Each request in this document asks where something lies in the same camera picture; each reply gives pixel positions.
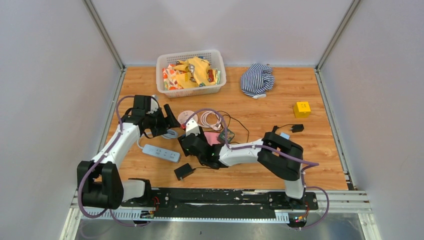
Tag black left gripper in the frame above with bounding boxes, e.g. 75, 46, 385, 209
145, 104, 181, 137

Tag pink triangular power strip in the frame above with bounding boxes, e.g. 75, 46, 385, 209
204, 131, 221, 146

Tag dark green adapter plug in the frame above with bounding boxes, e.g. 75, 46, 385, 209
219, 128, 235, 144

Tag light blue charger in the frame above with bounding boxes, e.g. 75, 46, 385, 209
280, 132, 290, 140

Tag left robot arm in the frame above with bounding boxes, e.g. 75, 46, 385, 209
76, 95, 181, 210

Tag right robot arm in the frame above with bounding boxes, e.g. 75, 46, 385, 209
177, 132, 306, 209

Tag small black plug adapter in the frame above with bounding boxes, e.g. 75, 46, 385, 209
272, 124, 305, 133

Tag round pink power strip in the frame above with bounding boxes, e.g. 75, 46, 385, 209
177, 110, 199, 129

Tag white power strip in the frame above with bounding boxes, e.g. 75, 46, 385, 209
142, 144, 181, 163

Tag black power adapter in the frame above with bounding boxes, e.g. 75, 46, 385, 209
174, 163, 195, 181

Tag yellow patterned clothes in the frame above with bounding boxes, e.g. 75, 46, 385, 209
162, 56, 221, 91

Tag white plastic basket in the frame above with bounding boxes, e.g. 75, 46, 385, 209
156, 50, 227, 98

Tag blue white striped cloth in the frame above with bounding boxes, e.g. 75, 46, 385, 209
240, 63, 275, 99

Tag yellow cube socket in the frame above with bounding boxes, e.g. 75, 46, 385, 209
293, 101, 312, 118

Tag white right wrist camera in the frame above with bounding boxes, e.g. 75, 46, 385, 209
181, 118, 201, 136

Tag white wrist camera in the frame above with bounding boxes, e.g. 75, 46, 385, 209
148, 95, 160, 114
181, 118, 201, 136

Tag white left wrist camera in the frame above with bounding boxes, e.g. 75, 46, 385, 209
148, 95, 160, 114

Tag coiled pink cable with plug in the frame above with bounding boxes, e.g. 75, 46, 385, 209
197, 110, 223, 131

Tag thin black adapter cable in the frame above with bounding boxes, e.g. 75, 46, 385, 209
192, 111, 251, 170

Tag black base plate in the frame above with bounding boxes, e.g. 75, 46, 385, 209
121, 187, 319, 220

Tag aluminium frame rail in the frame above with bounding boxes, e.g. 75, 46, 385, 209
82, 0, 125, 72

